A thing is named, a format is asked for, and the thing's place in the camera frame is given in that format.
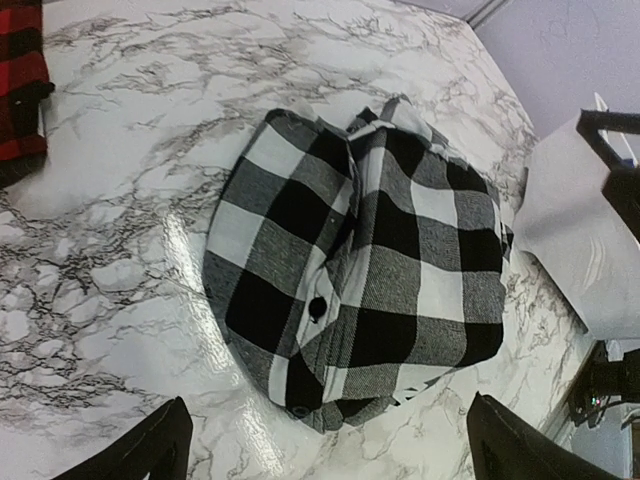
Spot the red black plaid shirt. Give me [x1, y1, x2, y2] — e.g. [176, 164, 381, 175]
[1, 1, 55, 188]

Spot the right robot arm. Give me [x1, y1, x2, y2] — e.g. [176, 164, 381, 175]
[570, 110, 639, 427]

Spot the black white plaid shirt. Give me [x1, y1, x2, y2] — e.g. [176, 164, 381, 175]
[202, 96, 513, 433]

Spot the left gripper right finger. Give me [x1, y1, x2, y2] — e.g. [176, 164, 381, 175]
[466, 393, 618, 480]

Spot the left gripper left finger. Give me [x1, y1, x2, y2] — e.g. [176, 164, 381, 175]
[55, 397, 193, 480]

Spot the white plastic bin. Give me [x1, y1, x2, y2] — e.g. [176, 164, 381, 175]
[512, 119, 640, 341]

